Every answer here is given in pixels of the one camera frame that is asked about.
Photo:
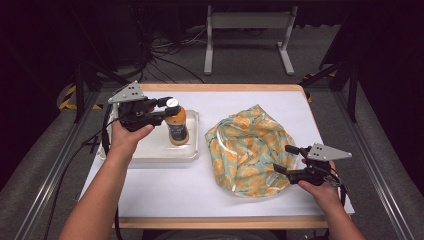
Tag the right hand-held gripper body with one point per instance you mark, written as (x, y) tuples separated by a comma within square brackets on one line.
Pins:
[(316, 166)]

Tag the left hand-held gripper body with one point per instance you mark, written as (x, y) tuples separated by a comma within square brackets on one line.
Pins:
[(136, 113)]

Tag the orange juice bottle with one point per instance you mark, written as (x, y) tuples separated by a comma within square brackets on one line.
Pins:
[(176, 123)]

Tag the white plastic tray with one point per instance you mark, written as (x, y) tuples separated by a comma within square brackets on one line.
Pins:
[(153, 150)]

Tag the lemon print cloth bag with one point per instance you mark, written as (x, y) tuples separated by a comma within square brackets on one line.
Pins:
[(246, 143)]

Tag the person's left hand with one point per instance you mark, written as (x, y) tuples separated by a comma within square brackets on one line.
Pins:
[(128, 136)]

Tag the person's right hand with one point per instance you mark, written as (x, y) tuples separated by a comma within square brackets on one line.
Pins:
[(321, 195)]

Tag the wooden table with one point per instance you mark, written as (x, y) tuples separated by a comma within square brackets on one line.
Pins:
[(220, 87)]

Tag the black tripod stand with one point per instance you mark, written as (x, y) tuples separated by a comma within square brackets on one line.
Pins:
[(79, 90), (352, 93)]

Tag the yellow black hazard tape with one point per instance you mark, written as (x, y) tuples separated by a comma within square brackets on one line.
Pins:
[(68, 98)]

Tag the white paper table sheet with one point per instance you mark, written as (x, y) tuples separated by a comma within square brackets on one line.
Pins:
[(186, 186)]

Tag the white metal stand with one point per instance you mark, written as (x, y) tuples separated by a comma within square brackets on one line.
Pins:
[(250, 20)]

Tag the aluminium frame rail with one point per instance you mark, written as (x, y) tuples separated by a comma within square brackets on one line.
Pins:
[(373, 173), (50, 186)]

